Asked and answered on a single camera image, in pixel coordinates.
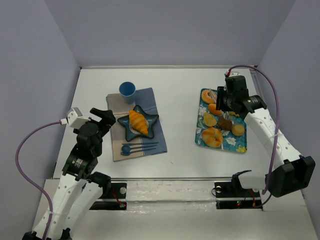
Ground orange striped croissant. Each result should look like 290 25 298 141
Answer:
129 110 148 135

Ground stainless steel tongs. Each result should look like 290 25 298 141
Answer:
209 88 230 120

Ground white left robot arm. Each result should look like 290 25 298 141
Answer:
18 107 116 240

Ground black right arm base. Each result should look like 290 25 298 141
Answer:
211 181 263 210

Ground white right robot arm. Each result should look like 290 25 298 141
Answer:
217 75 316 198

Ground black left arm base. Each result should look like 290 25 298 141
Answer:
90 182 128 211

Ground tan speckled bread slice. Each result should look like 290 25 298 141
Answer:
203 112 217 127

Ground brown chocolate bread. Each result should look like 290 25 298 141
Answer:
218 116 233 131

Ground large twisted orange bread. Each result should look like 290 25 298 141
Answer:
201 127 223 148

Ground orange sugared donut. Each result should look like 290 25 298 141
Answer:
201 89 217 104

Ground small round orange bun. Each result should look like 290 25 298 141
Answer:
208 103 223 116

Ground blue star-shaped dish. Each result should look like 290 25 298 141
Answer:
117 105 159 142

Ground blue beige striped placemat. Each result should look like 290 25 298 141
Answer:
106 87 168 162

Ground light blue plastic cup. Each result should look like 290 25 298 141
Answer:
119 81 136 104

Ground blue plastic spoon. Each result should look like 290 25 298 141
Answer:
121 145 155 153

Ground small round tan bun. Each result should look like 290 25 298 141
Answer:
231 124 245 137

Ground teal floral tray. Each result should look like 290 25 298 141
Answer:
195 88 247 153

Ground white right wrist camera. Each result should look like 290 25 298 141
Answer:
224 70 241 78

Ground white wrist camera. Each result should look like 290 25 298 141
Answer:
224 70 241 78
66 107 90 130

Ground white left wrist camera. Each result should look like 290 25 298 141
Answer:
66 107 90 130

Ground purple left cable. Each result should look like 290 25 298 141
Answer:
15 119 68 240

